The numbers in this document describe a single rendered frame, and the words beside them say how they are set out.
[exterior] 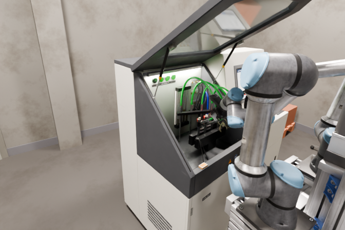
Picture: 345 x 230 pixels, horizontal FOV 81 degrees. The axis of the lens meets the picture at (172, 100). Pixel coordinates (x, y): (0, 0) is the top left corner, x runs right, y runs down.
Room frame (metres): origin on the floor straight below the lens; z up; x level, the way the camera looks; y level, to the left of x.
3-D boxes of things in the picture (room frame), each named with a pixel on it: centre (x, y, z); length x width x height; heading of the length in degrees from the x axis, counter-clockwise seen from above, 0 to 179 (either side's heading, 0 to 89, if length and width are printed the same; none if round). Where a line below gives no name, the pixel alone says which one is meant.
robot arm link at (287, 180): (0.62, -0.43, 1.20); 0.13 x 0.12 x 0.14; 88
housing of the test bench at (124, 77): (1.92, -0.16, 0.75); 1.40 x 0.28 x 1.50; 132
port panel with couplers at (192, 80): (1.70, -0.21, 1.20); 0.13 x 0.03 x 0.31; 132
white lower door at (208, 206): (1.16, -0.37, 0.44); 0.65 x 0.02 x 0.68; 132
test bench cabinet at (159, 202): (1.37, -0.18, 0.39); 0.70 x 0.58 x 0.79; 132
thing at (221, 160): (1.17, -0.36, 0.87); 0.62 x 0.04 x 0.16; 132
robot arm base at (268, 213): (0.62, -0.44, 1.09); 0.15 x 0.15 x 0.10
